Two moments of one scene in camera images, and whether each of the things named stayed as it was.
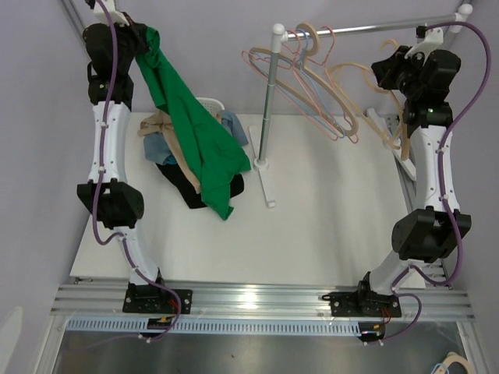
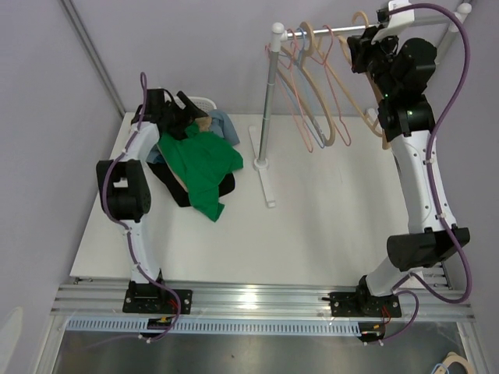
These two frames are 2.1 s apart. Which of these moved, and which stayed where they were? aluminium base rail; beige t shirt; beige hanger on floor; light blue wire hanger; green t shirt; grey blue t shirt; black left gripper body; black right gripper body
Moved: beige t shirt; black right gripper body; black left gripper body; grey blue t shirt; green t shirt; light blue wire hanger
Stayed: aluminium base rail; beige hanger on floor
